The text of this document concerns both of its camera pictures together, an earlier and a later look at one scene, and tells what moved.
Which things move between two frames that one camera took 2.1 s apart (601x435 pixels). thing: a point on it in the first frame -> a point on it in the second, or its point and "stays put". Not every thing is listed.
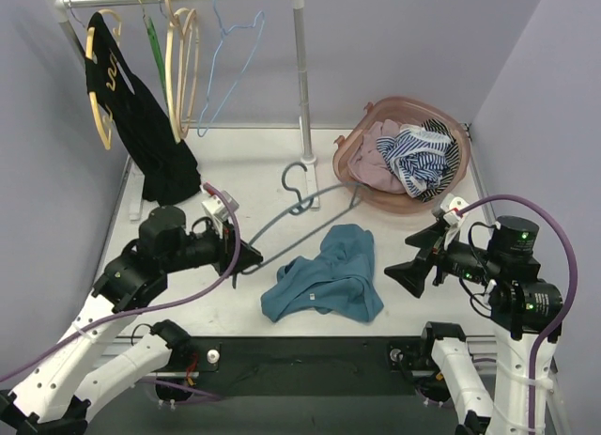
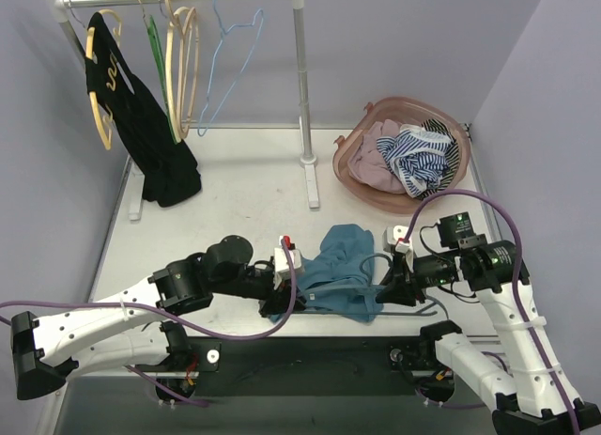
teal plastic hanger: [295, 204] -> [363, 286]
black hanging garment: [166, 165] stays put
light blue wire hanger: [215, 53] stays put
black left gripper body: [228, 252] -> [274, 302]
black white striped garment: [454, 162] stays put
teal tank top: [339, 278] stays put
